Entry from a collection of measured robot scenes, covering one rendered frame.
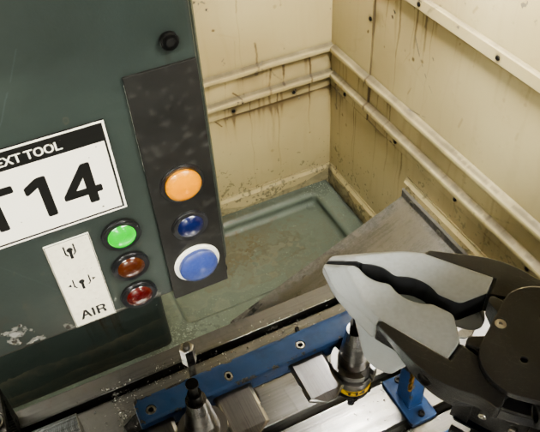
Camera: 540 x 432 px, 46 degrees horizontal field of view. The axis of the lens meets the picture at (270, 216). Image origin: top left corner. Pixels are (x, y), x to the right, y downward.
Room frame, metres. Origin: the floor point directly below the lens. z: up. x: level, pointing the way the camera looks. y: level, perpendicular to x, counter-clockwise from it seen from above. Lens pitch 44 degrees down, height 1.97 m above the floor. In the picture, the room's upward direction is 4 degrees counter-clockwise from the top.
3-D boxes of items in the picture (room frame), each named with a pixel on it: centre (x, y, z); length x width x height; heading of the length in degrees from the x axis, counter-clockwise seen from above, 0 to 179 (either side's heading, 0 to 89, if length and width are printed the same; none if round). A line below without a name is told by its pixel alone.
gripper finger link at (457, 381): (0.18, -0.09, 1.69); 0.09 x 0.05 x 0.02; 53
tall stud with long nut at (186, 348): (0.66, 0.16, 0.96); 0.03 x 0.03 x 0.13
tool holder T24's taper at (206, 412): (0.40, 0.10, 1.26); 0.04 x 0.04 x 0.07
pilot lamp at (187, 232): (0.33, 0.06, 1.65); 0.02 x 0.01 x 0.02; 113
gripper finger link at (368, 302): (0.21, -0.06, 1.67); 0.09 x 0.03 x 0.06; 53
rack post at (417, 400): (0.60, -0.23, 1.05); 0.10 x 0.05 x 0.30; 23
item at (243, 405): (0.42, 0.05, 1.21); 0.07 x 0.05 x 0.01; 23
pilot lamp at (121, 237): (0.31, 0.10, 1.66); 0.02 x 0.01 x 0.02; 113
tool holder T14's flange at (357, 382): (0.48, -0.10, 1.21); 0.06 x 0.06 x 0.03
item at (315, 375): (0.46, -0.05, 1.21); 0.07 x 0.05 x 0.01; 23
